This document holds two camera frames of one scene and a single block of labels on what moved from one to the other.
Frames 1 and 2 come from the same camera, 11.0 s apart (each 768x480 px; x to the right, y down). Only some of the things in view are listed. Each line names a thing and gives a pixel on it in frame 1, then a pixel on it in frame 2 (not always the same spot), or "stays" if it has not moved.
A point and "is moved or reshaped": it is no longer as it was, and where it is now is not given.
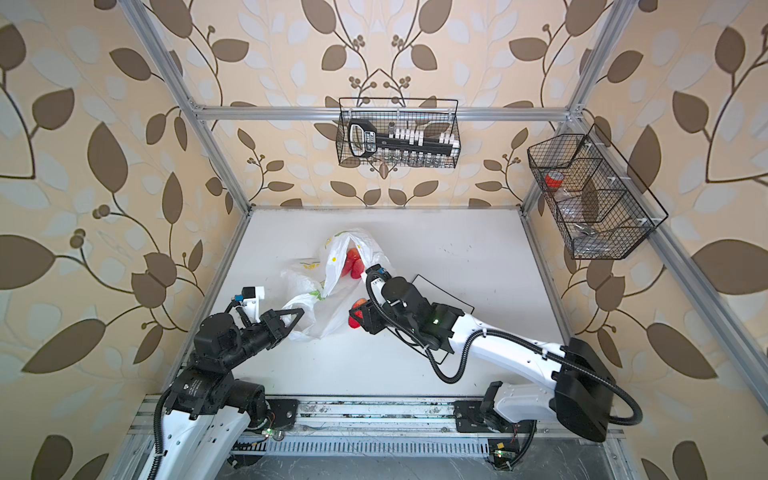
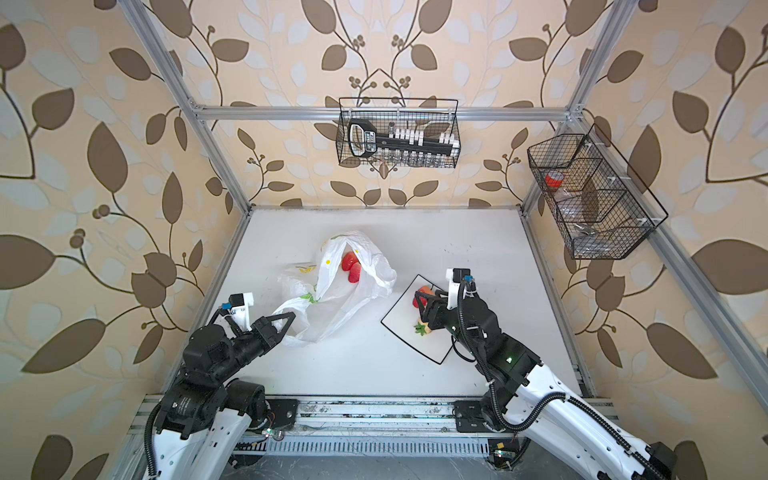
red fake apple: (359, 313) is moved or reshaped
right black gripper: (371, 321) -> (438, 305)
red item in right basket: (554, 179) stays
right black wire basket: (594, 197) stays
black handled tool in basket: (363, 140) stays
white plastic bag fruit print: (324, 288) stays
